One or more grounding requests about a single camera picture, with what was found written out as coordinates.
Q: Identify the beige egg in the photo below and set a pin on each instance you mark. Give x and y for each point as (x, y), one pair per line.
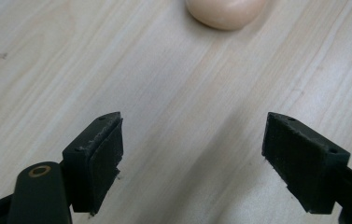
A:
(225, 13)

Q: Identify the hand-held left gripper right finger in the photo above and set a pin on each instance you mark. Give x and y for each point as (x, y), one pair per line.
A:
(304, 161)

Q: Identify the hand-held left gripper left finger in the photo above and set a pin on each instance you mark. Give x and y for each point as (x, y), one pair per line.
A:
(94, 161)

